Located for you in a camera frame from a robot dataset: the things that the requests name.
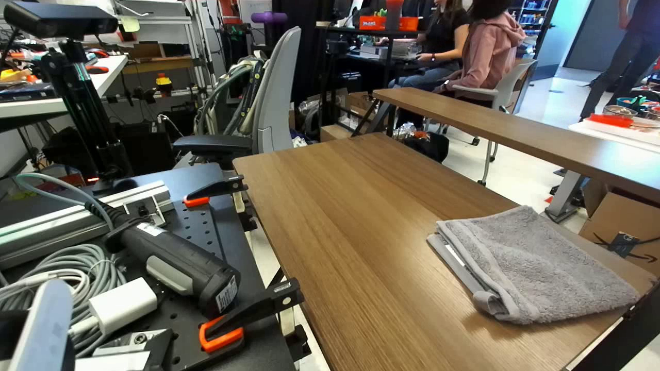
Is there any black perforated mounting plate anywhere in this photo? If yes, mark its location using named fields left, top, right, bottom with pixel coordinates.
left=102, top=161, right=298, bottom=371

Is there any black camera on tripod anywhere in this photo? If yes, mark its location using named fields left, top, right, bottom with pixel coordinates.
left=5, top=0, right=132, bottom=179

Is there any silver aluminium rail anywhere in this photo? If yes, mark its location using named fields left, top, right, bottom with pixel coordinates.
left=0, top=181, right=173, bottom=270

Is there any grey towel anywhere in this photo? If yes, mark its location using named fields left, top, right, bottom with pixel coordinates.
left=428, top=206, right=642, bottom=325

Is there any white desk with clutter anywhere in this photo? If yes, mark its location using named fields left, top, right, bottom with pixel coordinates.
left=0, top=53, right=128, bottom=132

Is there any grey office chair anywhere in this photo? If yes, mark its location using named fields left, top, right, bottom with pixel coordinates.
left=173, top=26, right=301, bottom=167

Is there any cardboard box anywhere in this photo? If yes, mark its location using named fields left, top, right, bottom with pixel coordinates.
left=580, top=191, right=660, bottom=276

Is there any long wooden bench table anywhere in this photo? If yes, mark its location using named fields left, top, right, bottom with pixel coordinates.
left=374, top=87, right=660, bottom=201

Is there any person in pink hoodie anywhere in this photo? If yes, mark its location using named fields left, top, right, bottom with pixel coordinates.
left=397, top=0, right=529, bottom=90

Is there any black orange rear clamp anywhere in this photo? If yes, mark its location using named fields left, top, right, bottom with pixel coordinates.
left=184, top=176, right=245, bottom=210

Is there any black orange front clamp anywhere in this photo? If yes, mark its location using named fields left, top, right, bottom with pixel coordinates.
left=199, top=279, right=303, bottom=354

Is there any light grey chair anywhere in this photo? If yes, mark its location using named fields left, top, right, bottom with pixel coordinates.
left=450, top=57, right=540, bottom=187

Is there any grey cable bundle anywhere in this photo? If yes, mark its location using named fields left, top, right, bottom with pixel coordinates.
left=0, top=242, right=128, bottom=356

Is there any person in black top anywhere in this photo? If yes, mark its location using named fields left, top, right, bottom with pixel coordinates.
left=402, top=0, right=471, bottom=80

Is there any black orange clamp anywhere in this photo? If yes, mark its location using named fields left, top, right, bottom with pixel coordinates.
left=199, top=279, right=303, bottom=354
left=184, top=176, right=245, bottom=210

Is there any white power adapter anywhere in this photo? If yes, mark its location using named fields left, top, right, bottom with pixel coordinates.
left=88, top=279, right=158, bottom=334

